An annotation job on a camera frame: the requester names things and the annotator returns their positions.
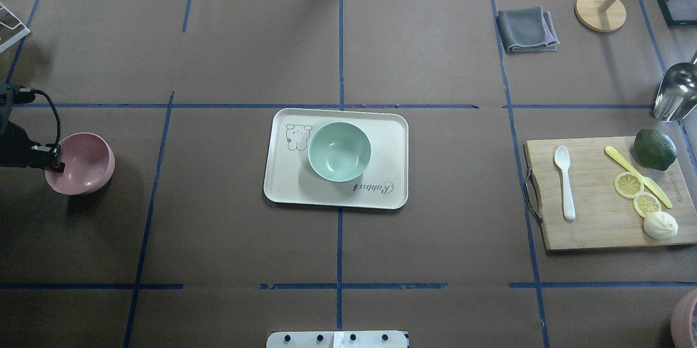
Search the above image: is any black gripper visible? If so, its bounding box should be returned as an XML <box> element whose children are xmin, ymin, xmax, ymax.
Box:
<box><xmin>1</xmin><ymin>83</ymin><xmax>65</xmax><ymax>173</ymax></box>

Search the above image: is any white spoon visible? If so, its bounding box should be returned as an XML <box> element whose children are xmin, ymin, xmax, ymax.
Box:
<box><xmin>553</xmin><ymin>145</ymin><xmax>577</xmax><ymax>221</ymax></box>

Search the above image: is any green bowl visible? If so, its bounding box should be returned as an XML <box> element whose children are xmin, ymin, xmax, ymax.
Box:
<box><xmin>307</xmin><ymin>122</ymin><xmax>372</xmax><ymax>182</ymax></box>

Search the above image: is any pink bowl with ice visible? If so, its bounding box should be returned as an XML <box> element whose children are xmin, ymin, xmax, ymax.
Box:
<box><xmin>670</xmin><ymin>289</ymin><xmax>696</xmax><ymax>347</ymax></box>

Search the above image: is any cream rabbit tray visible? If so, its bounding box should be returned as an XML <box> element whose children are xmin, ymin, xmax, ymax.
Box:
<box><xmin>264</xmin><ymin>108</ymin><xmax>409</xmax><ymax>210</ymax></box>

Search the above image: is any grey folded cloth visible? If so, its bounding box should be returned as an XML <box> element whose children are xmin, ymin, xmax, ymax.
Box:
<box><xmin>496</xmin><ymin>7</ymin><xmax>560</xmax><ymax>53</ymax></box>

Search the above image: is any wooden cutting board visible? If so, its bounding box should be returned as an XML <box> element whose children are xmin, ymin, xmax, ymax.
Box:
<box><xmin>524</xmin><ymin>137</ymin><xmax>696</xmax><ymax>251</ymax></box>

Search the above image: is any wooden mug tree stand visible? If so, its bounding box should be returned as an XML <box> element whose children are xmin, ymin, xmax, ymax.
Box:
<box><xmin>573</xmin><ymin>0</ymin><xmax>627</xmax><ymax>33</ymax></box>

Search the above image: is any lemon slice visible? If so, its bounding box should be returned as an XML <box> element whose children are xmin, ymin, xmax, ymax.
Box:
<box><xmin>632</xmin><ymin>192</ymin><xmax>663</xmax><ymax>217</ymax></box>
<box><xmin>613</xmin><ymin>172</ymin><xmax>645</xmax><ymax>199</ymax></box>

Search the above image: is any yellow plastic knife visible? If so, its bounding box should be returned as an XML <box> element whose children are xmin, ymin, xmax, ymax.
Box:
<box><xmin>604</xmin><ymin>145</ymin><xmax>673</xmax><ymax>209</ymax></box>

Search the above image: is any green avocado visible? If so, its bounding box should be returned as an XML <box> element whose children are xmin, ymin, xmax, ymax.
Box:
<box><xmin>634</xmin><ymin>128</ymin><xmax>677</xmax><ymax>171</ymax></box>

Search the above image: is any white garlic bulb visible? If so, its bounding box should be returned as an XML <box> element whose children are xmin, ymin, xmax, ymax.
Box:
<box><xmin>643</xmin><ymin>211</ymin><xmax>679</xmax><ymax>240</ymax></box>

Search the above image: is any metal scoop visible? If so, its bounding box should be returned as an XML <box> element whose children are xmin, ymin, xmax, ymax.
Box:
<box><xmin>653</xmin><ymin>55</ymin><xmax>696</xmax><ymax>122</ymax></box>

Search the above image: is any metal glass tray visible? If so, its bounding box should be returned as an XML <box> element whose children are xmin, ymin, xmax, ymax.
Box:
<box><xmin>656</xmin><ymin>0</ymin><xmax>696</xmax><ymax>26</ymax></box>

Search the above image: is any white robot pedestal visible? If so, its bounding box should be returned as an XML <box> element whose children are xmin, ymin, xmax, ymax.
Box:
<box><xmin>266</xmin><ymin>330</ymin><xmax>410</xmax><ymax>347</ymax></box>

